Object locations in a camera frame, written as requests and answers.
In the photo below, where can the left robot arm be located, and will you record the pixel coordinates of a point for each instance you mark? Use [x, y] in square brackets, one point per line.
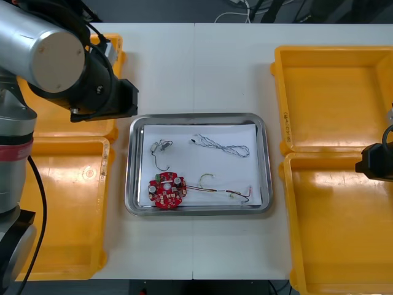
[46, 55]

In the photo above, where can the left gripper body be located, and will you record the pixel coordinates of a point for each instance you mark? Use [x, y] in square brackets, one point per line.
[127, 98]

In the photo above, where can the round red circuit board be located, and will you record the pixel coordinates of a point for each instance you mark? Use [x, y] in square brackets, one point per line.
[167, 192]

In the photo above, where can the yellow-orange plastic bin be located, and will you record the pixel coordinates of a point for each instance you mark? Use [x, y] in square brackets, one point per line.
[55, 129]
[331, 98]
[337, 239]
[76, 215]

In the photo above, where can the white sheet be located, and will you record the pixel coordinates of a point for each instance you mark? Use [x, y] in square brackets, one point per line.
[215, 166]

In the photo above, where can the black stand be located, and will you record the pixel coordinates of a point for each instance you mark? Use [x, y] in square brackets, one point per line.
[276, 10]

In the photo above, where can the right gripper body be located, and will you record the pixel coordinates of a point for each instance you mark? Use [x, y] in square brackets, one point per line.
[377, 163]

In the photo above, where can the steel tray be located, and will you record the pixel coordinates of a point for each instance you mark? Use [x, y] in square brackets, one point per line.
[135, 159]

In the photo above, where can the black stand leg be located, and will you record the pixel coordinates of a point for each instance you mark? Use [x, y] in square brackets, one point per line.
[94, 17]

